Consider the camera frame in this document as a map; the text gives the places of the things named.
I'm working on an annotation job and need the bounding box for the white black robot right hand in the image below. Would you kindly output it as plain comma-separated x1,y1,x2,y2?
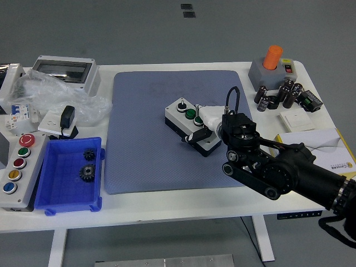
182,103,226,145

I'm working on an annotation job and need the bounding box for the grey four-button control box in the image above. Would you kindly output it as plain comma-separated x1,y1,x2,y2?
164,97,223,158

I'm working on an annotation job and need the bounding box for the grey five-button control box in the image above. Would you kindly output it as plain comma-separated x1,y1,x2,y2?
0,132,50,212

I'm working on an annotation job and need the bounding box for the grey sleeved capacitor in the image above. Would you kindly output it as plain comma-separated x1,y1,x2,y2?
257,96,270,112

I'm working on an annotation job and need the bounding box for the grey block holder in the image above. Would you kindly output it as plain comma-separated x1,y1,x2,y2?
248,57,287,91

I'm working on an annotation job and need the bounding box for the grey-blue table mat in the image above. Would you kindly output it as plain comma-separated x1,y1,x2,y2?
103,70,255,195

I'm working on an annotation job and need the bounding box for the orange cylinder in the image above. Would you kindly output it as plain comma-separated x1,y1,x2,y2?
263,45,284,70

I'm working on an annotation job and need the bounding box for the black module with green terminals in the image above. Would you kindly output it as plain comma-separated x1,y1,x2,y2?
296,89,324,113

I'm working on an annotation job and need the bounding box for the white and yellow booklet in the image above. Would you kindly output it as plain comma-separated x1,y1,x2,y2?
268,127,356,181

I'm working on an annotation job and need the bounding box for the small black gear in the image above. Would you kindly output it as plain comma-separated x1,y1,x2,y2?
82,149,97,162

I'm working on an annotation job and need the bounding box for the black table control panel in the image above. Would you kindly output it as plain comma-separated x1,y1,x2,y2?
277,211,323,220

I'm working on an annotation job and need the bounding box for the white table leg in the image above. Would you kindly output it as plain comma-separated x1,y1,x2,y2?
251,215,276,262
47,229,68,267

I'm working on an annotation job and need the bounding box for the large black gear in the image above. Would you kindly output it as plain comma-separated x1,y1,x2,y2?
79,164,97,183

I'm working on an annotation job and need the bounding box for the black power adapter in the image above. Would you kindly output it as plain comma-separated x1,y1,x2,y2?
60,105,76,130

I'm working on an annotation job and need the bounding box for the clear plastic bag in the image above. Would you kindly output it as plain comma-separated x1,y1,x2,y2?
8,68,113,125

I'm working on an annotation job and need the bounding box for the blue plastic bin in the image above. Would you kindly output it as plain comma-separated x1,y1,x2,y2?
33,136,106,216

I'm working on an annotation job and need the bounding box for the white circuit breaker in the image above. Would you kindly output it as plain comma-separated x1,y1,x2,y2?
4,103,32,131

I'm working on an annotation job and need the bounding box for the dark grey box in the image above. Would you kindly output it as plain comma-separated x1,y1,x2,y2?
0,132,9,169

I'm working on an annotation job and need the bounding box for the black ring-shaped part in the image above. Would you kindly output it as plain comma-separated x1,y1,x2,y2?
267,95,280,110

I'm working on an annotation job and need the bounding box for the white wall switch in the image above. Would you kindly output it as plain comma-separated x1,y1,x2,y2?
279,110,317,132

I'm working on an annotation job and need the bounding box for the white switch with yellow label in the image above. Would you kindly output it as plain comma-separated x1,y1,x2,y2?
280,58,298,82

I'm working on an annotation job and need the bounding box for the grey enclosure with clear lid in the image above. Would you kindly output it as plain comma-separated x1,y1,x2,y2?
31,55,100,97

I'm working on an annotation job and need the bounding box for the white wall socket plate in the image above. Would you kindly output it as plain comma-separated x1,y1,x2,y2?
37,110,80,137

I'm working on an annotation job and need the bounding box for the white enclosure box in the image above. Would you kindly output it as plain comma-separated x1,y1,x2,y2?
0,63,26,113

